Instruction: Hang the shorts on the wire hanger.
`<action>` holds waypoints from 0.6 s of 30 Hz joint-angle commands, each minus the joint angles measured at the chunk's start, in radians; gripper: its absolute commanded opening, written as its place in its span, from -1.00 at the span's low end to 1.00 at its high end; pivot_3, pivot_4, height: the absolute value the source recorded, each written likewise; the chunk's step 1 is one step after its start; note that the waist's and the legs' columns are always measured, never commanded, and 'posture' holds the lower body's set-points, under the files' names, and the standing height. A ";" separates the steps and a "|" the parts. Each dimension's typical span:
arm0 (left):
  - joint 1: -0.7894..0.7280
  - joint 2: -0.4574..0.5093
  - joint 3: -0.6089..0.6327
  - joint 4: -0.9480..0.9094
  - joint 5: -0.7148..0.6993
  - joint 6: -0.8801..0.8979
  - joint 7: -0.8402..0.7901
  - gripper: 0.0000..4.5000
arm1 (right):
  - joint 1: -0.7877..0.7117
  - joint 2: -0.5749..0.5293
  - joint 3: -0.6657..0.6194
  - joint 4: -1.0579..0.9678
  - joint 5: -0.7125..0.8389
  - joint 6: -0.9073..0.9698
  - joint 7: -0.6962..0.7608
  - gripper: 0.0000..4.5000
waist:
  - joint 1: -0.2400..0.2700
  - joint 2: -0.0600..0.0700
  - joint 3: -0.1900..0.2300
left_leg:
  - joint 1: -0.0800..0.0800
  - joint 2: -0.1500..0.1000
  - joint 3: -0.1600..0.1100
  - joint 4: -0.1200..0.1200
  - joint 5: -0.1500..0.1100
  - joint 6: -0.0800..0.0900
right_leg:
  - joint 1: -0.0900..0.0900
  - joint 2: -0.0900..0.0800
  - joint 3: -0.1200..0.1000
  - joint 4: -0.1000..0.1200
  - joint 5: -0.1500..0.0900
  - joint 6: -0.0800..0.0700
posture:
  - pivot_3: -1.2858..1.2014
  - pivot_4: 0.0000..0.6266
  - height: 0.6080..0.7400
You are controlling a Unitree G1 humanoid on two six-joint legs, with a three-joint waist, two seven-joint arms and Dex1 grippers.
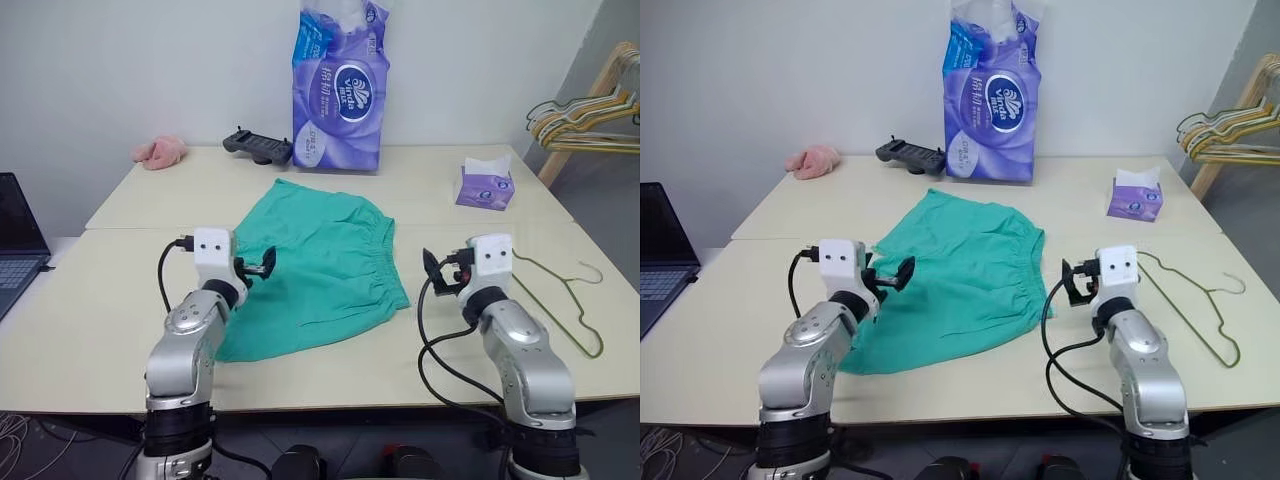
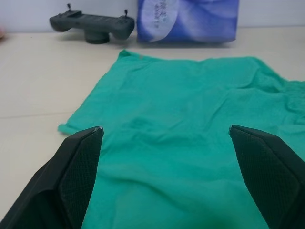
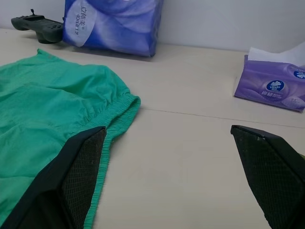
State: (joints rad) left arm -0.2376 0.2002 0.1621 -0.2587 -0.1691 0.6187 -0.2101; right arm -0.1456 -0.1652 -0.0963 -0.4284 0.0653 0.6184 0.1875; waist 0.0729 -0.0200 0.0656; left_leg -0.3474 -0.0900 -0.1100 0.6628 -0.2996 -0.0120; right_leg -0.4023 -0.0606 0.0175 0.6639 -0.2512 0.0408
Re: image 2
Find purple tissue paper pack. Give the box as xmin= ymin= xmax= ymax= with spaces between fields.
xmin=136 ymin=0 xmax=239 ymax=44

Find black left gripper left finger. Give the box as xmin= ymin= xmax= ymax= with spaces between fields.
xmin=0 ymin=125 xmax=104 ymax=229

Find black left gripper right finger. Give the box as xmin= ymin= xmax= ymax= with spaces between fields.
xmin=228 ymin=124 xmax=305 ymax=229

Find dark grey handheld controller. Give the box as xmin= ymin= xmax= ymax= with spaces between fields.
xmin=49 ymin=2 xmax=135 ymax=45

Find green shorts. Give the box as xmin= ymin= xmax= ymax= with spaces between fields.
xmin=58 ymin=49 xmax=305 ymax=229

